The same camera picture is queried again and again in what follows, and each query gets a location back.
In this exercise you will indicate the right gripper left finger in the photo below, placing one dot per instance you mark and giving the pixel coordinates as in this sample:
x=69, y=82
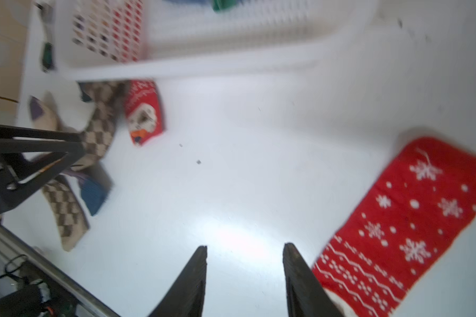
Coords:
x=186, y=295

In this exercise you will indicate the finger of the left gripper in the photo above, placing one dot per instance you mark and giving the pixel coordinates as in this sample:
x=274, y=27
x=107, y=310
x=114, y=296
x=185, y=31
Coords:
x=30, y=158

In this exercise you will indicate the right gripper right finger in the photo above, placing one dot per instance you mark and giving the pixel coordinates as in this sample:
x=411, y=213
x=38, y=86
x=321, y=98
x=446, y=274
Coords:
x=305, y=296

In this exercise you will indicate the brown argyle sock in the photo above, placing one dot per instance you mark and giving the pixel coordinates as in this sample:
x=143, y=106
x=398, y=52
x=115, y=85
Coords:
x=70, y=219
x=98, y=136

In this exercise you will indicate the red christmas sock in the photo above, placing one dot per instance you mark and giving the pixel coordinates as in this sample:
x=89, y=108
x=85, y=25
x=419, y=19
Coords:
x=410, y=216
x=143, y=112

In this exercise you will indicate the white plastic basket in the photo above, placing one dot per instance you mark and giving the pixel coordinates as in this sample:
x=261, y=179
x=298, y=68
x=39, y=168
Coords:
x=112, y=40

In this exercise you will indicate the silver wrench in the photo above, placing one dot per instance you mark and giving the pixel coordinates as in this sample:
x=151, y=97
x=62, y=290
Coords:
x=46, y=12

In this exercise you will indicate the green handled ratchet wrench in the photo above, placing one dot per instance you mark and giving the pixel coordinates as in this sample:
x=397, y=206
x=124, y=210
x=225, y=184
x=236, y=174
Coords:
x=47, y=57

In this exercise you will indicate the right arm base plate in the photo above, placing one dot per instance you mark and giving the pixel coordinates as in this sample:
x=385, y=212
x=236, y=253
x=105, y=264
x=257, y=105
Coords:
x=37, y=294

